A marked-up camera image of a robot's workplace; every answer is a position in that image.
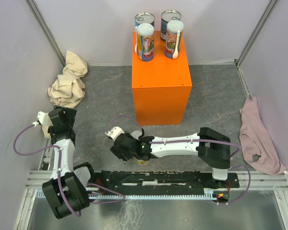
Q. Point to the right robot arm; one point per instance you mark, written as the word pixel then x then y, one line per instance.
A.
pixel 210 146

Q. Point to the aluminium frame post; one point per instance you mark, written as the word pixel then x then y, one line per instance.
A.
pixel 256 32
pixel 45 29

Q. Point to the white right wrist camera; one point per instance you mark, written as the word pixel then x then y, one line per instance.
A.
pixel 114 132

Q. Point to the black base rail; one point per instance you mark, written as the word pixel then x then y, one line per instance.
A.
pixel 163 182

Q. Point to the colourful can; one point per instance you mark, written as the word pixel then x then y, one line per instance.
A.
pixel 174 34

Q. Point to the yellow can white lid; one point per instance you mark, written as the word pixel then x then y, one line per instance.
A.
pixel 141 162

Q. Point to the beige crumpled cloth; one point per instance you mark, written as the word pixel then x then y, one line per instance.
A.
pixel 68 88

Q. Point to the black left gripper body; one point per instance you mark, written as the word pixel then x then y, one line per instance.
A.
pixel 69 114

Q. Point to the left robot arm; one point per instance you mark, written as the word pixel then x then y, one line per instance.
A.
pixel 66 191

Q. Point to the light blue cable duct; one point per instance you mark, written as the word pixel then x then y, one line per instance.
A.
pixel 208 195

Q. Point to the yellow labelled can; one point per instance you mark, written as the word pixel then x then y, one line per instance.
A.
pixel 145 37

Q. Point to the blue tall tin can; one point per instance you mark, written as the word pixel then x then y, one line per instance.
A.
pixel 144 17

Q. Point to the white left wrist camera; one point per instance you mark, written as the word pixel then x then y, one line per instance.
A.
pixel 44 119

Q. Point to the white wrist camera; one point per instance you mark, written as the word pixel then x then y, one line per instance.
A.
pixel 44 119
pixel 114 132

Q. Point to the grey lid can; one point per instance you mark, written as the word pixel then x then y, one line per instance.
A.
pixel 136 134

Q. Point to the aluminium frame post right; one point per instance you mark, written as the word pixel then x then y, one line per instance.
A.
pixel 256 32

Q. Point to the mauve crumpled cloth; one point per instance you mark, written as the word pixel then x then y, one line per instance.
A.
pixel 257 147

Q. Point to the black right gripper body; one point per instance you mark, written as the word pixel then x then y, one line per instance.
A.
pixel 127 156

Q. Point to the orange box counter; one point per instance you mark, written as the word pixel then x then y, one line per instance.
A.
pixel 161 87

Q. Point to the aluminium frame post left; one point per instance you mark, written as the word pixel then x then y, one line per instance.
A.
pixel 45 29

